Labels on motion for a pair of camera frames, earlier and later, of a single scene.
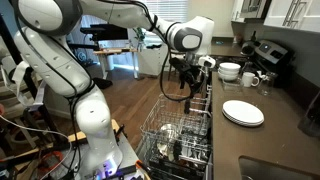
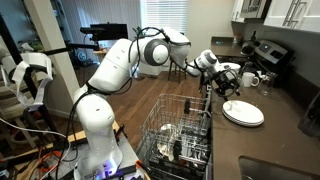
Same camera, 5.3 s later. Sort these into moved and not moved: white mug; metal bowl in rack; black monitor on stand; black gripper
Moved: black gripper
Not moved: metal bowl in rack; white mug; black monitor on stand
